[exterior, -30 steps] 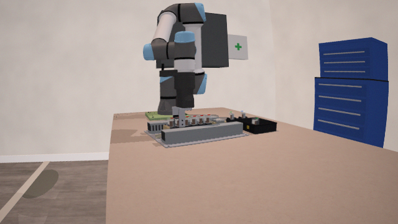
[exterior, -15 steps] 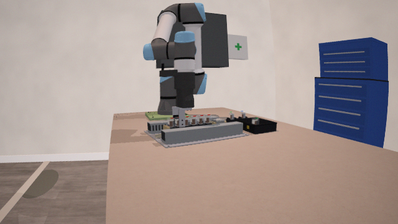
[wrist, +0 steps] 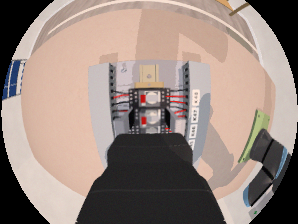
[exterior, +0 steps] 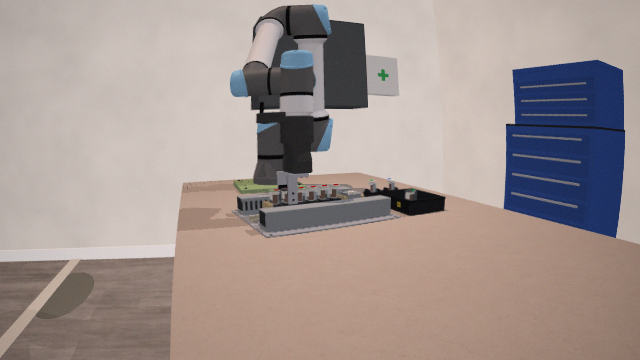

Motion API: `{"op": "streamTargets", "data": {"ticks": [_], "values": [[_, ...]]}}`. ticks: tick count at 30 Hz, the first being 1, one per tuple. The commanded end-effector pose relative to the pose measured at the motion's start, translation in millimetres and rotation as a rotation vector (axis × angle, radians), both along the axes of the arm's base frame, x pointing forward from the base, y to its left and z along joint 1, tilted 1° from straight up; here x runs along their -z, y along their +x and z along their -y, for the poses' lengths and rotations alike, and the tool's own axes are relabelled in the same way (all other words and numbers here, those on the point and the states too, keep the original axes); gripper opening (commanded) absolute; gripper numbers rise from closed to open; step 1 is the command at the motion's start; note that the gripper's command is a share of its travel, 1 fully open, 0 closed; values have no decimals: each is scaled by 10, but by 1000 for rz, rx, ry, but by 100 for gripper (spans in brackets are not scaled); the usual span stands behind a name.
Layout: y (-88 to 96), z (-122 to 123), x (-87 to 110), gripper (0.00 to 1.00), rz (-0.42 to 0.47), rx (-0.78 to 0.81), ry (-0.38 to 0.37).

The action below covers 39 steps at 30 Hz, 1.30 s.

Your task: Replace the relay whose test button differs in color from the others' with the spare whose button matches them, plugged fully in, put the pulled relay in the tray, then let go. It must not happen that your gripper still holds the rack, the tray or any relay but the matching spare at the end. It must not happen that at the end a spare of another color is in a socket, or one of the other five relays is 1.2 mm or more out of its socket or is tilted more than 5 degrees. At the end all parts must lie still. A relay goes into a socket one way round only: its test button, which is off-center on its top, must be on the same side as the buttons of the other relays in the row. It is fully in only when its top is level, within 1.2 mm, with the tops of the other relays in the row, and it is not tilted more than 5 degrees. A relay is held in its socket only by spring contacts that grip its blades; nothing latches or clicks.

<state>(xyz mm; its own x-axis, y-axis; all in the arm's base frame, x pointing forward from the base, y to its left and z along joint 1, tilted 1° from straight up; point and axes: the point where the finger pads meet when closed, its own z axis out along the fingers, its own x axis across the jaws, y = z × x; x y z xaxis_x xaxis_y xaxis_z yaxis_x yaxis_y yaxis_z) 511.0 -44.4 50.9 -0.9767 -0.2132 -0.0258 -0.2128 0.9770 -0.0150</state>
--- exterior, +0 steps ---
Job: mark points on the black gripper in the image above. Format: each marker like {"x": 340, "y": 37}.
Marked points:
{"x": 297, "y": 134}

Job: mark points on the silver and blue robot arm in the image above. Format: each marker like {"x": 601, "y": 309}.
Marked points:
{"x": 302, "y": 73}

